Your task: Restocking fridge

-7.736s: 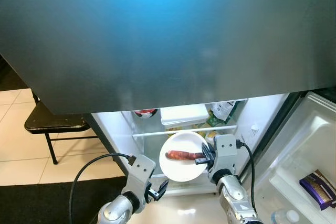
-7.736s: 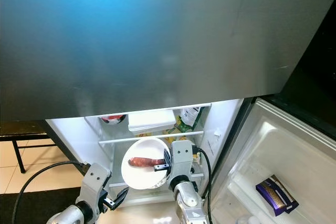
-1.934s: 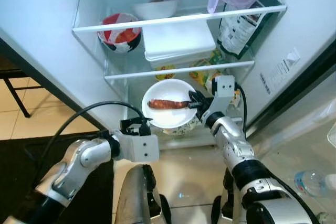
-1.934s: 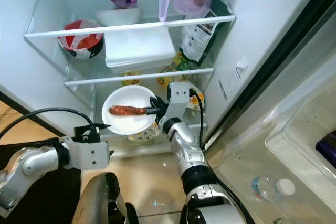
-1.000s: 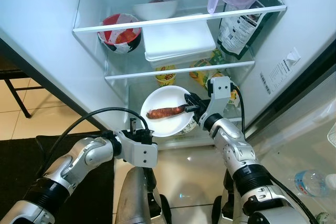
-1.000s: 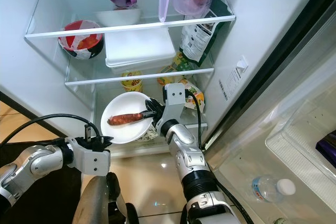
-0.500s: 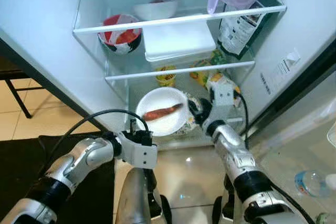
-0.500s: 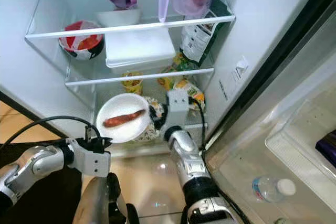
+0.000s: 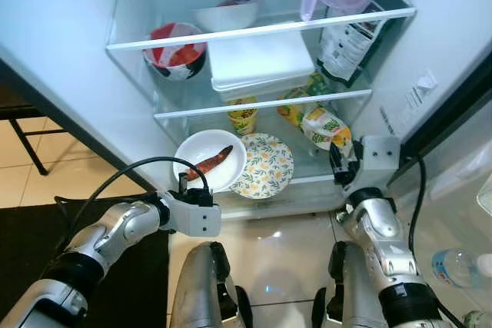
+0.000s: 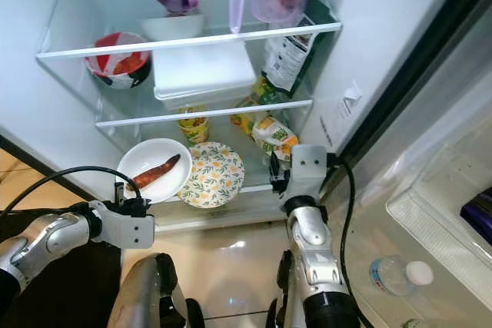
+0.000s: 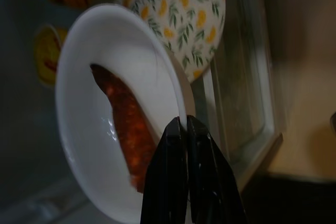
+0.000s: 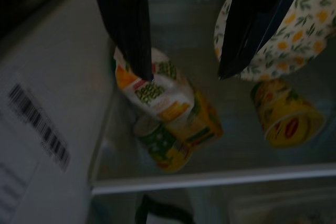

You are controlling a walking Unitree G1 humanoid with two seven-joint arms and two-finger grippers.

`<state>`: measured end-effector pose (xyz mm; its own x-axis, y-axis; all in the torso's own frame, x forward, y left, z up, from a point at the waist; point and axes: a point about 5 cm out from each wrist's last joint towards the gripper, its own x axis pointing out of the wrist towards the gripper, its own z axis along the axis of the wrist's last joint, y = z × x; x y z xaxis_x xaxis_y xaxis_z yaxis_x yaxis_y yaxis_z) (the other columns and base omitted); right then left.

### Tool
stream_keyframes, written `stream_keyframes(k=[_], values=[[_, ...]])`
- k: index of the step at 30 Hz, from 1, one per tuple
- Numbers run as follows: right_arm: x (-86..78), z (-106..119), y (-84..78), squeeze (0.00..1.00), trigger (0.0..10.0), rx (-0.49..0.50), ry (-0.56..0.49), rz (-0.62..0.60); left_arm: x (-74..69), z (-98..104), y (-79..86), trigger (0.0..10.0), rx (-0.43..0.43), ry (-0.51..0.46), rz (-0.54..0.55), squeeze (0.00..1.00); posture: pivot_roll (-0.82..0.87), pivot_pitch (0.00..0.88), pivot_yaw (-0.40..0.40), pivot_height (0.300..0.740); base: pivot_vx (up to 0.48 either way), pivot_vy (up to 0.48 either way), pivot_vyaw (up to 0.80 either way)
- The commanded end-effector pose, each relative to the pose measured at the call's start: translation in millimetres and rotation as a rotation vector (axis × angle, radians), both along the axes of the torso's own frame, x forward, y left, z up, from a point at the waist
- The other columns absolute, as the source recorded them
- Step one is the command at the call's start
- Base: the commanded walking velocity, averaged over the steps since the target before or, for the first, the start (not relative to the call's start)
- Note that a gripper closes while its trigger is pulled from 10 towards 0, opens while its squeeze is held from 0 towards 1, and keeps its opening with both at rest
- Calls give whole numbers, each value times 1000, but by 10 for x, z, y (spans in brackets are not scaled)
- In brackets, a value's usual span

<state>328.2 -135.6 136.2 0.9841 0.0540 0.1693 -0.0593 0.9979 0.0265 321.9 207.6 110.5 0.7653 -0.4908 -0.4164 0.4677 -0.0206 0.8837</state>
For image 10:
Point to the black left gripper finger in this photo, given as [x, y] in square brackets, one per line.
[118, 190]
[141, 193]

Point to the reddish brown sweet potato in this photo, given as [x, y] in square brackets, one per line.
[155, 172]

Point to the white round bowl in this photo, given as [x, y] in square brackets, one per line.
[138, 155]

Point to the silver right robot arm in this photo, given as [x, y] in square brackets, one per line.
[311, 243]

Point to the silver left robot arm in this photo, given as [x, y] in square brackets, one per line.
[46, 240]

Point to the glass fridge shelf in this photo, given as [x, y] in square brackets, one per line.
[161, 117]
[200, 39]

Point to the grey steel fridge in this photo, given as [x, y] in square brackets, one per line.
[46, 36]

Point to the white yellow snack packet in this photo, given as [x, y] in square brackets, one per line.
[273, 136]

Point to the green yellow snack packet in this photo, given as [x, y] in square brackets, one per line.
[244, 120]

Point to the floral patterned plate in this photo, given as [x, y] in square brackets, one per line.
[211, 176]

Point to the yellow printed cup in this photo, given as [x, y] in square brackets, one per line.
[194, 124]

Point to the silver left robot leg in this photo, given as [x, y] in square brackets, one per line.
[142, 297]

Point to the silver robot leg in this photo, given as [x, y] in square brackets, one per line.
[142, 297]
[284, 305]

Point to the black floor mat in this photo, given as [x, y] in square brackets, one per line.
[77, 297]

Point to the black white printed bag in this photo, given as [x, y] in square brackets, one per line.
[288, 59]

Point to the silver right robot leg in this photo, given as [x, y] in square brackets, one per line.
[284, 305]

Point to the red white noodle bowl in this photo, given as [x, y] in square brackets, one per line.
[119, 63]

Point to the white lidded container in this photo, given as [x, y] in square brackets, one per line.
[204, 73]

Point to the blue label water bottle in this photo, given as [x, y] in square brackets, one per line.
[392, 276]

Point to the small white dish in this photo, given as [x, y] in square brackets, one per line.
[173, 28]

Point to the dark blue packet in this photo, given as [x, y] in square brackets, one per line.
[478, 217]

